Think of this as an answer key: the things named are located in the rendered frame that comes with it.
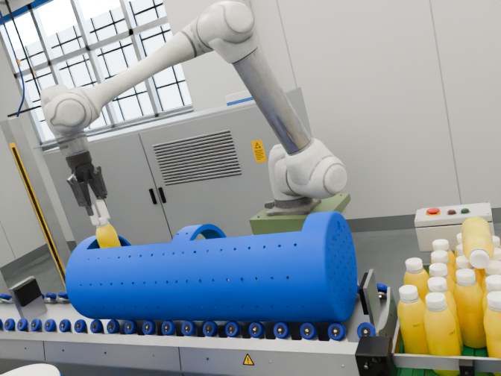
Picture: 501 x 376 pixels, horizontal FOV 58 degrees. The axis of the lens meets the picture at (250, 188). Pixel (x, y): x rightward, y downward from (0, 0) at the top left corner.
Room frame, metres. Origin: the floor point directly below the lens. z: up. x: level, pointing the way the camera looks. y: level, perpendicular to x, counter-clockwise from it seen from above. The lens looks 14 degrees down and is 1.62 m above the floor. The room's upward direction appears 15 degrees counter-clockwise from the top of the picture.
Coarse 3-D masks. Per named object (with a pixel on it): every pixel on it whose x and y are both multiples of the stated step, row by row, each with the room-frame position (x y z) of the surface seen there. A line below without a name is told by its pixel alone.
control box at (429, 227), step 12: (468, 204) 1.24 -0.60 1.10; (480, 204) 1.22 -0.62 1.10; (420, 216) 1.25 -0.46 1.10; (432, 216) 1.22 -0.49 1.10; (444, 216) 1.20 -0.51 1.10; (456, 216) 1.18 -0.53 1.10; (468, 216) 1.16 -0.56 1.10; (480, 216) 1.15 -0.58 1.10; (420, 228) 1.22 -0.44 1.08; (432, 228) 1.20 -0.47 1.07; (444, 228) 1.19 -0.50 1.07; (456, 228) 1.18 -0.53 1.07; (492, 228) 1.13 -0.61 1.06; (420, 240) 1.22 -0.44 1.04; (432, 240) 1.21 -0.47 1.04; (456, 240) 1.18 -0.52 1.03
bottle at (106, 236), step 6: (108, 222) 1.46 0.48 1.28; (102, 228) 1.43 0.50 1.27; (108, 228) 1.43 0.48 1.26; (114, 228) 1.46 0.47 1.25; (96, 234) 1.43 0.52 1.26; (102, 234) 1.42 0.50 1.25; (108, 234) 1.42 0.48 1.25; (114, 234) 1.44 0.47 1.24; (102, 240) 1.42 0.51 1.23; (108, 240) 1.42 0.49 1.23; (114, 240) 1.43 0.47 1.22; (102, 246) 1.42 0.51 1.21; (108, 246) 1.42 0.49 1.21; (114, 246) 1.43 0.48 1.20; (120, 246) 1.45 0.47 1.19
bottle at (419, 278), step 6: (408, 270) 1.03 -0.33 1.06; (420, 270) 1.02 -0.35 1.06; (408, 276) 1.03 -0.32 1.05; (414, 276) 1.02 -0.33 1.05; (420, 276) 1.01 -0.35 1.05; (426, 276) 1.01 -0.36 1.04; (408, 282) 1.02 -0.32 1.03; (414, 282) 1.01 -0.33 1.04; (420, 282) 1.01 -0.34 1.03; (426, 282) 1.01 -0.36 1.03; (420, 288) 1.00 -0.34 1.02; (426, 288) 1.00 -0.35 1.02; (420, 294) 1.00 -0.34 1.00
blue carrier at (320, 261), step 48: (96, 240) 1.46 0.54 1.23; (192, 240) 1.22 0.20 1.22; (240, 240) 1.13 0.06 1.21; (288, 240) 1.06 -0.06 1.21; (336, 240) 1.08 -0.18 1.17; (96, 288) 1.31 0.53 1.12; (144, 288) 1.22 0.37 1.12; (192, 288) 1.14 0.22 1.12; (240, 288) 1.07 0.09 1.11; (288, 288) 1.01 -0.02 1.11; (336, 288) 1.01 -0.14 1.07
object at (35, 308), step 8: (24, 280) 1.71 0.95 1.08; (32, 280) 1.71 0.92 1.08; (16, 288) 1.66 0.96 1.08; (24, 288) 1.67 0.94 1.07; (32, 288) 1.69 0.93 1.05; (16, 296) 1.65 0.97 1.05; (24, 296) 1.65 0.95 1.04; (32, 296) 1.68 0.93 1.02; (40, 296) 1.73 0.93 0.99; (16, 304) 1.65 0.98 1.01; (24, 304) 1.64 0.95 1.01; (32, 304) 1.69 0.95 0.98; (40, 304) 1.71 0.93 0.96; (24, 312) 1.65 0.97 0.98; (32, 312) 1.68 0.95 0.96; (40, 312) 1.70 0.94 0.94; (32, 320) 1.66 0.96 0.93
